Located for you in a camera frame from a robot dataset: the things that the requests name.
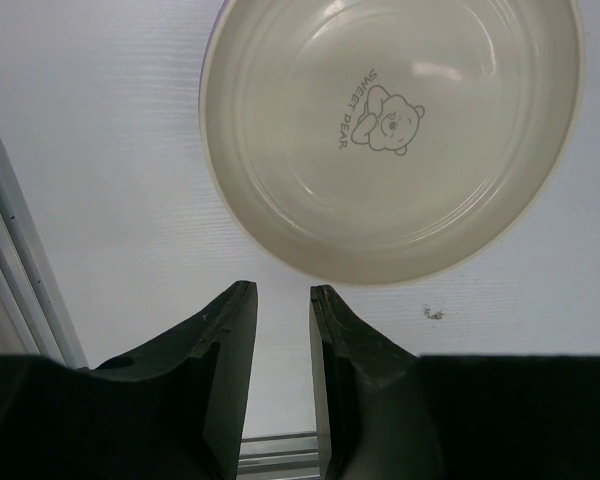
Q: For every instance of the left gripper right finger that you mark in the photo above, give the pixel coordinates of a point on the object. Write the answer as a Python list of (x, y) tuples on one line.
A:
[(372, 418)]

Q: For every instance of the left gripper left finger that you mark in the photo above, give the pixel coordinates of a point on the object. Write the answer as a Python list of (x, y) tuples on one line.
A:
[(175, 406)]

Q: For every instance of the cream plate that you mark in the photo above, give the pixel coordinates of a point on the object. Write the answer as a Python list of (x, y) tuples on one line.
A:
[(381, 142)]

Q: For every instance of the purple plate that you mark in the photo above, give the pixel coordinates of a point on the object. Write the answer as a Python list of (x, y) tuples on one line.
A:
[(204, 85)]

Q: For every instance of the aluminium front rail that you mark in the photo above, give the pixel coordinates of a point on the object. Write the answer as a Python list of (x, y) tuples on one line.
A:
[(289, 456)]

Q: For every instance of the aluminium rail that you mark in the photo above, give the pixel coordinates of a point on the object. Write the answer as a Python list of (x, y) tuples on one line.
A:
[(37, 317), (289, 456)]

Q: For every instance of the aluminium left rail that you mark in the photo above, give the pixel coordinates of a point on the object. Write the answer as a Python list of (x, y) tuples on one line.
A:
[(37, 317)]

